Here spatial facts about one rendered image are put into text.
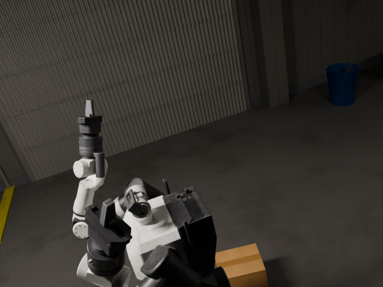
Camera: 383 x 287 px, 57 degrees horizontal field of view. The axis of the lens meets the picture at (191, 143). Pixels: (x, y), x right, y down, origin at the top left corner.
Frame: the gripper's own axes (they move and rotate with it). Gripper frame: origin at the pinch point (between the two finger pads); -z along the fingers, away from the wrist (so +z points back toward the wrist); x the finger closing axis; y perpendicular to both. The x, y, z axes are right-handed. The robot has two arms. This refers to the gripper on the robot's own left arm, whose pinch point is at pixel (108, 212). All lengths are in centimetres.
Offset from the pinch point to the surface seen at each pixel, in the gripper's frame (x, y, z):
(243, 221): 31, 176, 173
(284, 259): -16, 156, 157
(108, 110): 260, 210, 196
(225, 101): 176, 347, 184
